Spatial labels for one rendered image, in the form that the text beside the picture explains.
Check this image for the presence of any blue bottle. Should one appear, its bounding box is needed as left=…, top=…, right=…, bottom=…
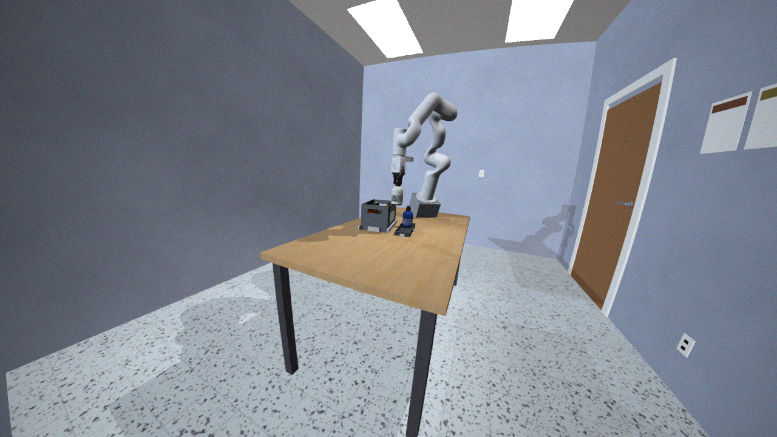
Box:
left=402, top=206, right=413, bottom=228

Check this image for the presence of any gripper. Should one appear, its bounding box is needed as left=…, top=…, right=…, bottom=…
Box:
left=391, top=155, right=405, bottom=185

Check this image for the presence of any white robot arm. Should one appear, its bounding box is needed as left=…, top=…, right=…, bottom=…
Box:
left=393, top=92, right=458, bottom=203

